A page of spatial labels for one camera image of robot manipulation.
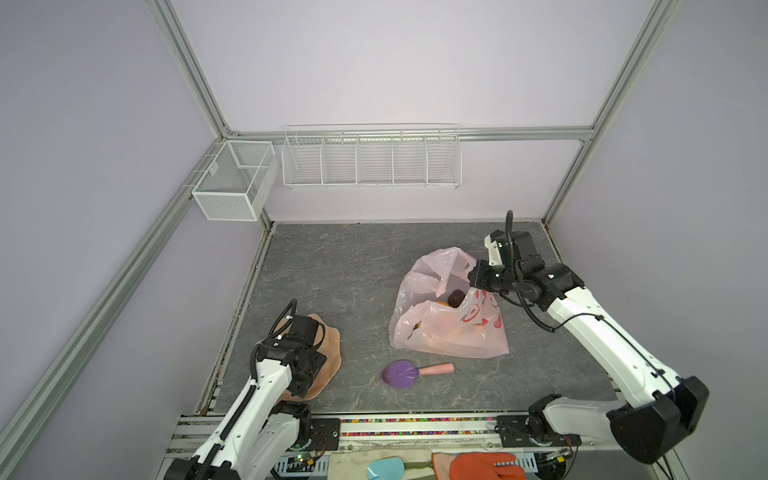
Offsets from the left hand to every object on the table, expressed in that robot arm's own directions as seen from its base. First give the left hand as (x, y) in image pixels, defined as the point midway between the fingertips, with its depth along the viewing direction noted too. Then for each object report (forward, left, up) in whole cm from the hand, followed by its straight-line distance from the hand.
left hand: (317, 374), depth 80 cm
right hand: (+16, -42, +19) cm, 49 cm away
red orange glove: (-23, -39, -3) cm, 45 cm away
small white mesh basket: (+59, +30, +19) cm, 69 cm away
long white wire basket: (+70, -18, +21) cm, 75 cm away
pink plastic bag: (+7, -32, +17) cm, 38 cm away
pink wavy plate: (+8, -3, 0) cm, 9 cm away
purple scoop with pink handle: (-1, -23, -2) cm, 23 cm away
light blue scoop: (-22, -18, -3) cm, 28 cm away
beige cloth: (-21, -10, -2) cm, 23 cm away
